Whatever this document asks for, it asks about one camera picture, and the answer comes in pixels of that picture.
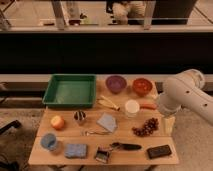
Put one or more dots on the blue sponge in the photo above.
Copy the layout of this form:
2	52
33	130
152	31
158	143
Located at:
75	151

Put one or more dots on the blue folded cloth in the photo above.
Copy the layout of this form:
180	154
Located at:
108	122

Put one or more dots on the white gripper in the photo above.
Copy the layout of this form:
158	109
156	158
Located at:
167	107

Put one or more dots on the purple bowl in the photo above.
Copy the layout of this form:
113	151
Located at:
115	83

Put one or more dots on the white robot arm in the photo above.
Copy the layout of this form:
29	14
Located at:
184	90

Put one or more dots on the orange carrot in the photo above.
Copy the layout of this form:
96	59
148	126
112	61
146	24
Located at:
148	106

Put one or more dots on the orange fruit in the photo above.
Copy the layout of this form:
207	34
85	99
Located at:
57	122

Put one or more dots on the person in background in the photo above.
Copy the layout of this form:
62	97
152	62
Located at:
125	11

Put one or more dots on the black eraser block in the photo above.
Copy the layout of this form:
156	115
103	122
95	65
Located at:
159	151

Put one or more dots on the red grape bunch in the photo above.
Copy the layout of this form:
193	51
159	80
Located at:
148	128

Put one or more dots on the blue lidded cup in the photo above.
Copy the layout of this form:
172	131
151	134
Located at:
49	142

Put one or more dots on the green plastic tray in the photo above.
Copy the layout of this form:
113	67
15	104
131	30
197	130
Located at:
70	91

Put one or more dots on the white lidded jar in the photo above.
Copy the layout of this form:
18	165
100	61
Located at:
132	108

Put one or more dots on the red bowl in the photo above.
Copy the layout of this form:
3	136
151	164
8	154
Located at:
142	86

